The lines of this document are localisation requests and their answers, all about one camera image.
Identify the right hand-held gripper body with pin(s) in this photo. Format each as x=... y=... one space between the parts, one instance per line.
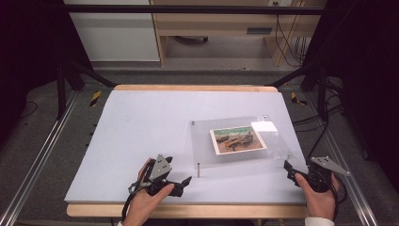
x=320 y=179

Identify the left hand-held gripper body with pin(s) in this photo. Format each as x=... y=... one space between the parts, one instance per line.
x=158 y=171

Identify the clear acrylic photo frame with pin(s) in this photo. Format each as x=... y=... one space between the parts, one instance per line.
x=200 y=144

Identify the boat painting print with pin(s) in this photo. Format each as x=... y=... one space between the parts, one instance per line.
x=238 y=140

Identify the person's right hand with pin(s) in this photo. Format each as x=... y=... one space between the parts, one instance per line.
x=320 y=204

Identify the person's left hand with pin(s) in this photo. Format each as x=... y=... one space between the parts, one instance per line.
x=142 y=207

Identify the white table mat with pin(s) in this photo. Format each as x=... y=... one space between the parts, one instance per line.
x=141 y=125

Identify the right yellow clamp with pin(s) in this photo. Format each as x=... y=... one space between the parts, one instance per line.
x=295 y=98

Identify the yellow clamp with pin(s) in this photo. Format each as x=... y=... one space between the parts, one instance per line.
x=95 y=98
x=295 y=98

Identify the black metal stand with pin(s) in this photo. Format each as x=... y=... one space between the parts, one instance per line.
x=322 y=94
x=61 y=94

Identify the left yellow clamp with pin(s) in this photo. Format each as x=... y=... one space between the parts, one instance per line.
x=95 y=98

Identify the black curtain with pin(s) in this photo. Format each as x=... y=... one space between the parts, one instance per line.
x=25 y=47
x=370 y=62

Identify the black chair base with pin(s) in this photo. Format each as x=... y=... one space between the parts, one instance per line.
x=191 y=39

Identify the white cabinet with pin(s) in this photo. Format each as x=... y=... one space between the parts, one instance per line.
x=116 y=37

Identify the wooden desk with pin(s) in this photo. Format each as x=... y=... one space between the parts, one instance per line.
x=219 y=23

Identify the aluminium floor rail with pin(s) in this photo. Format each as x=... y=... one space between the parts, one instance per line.
x=34 y=166
x=365 y=216

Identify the black horizontal frame bar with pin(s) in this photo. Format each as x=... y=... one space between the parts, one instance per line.
x=188 y=9

